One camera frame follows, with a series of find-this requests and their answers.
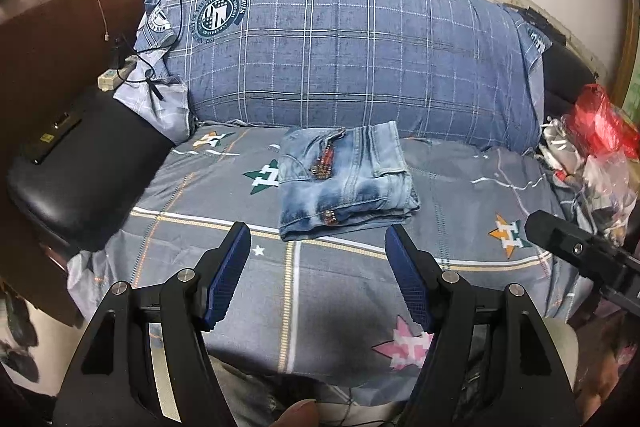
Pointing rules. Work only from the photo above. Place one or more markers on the blue plaid pillow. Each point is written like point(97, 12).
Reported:
point(457, 70)

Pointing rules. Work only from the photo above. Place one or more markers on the black phone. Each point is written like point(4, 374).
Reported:
point(44, 141)

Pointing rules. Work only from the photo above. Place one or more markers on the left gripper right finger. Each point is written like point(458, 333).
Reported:
point(491, 362)

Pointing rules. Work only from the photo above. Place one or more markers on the clear plastic bag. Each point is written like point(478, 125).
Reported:
point(604, 185)

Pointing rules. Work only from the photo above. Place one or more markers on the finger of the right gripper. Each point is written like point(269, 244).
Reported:
point(613, 272)

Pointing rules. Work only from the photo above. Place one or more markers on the light blue denim jeans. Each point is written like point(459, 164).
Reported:
point(336, 180)

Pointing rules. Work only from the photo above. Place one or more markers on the red plastic bag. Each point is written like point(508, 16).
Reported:
point(597, 126)

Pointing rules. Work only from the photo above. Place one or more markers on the person's hand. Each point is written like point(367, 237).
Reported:
point(301, 414)

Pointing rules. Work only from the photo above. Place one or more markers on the dark brown headboard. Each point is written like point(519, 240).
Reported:
point(51, 50)

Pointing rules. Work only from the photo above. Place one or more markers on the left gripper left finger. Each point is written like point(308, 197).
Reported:
point(110, 381)

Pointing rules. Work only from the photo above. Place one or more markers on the grey star-patterned bed sheet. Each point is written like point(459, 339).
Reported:
point(329, 308)

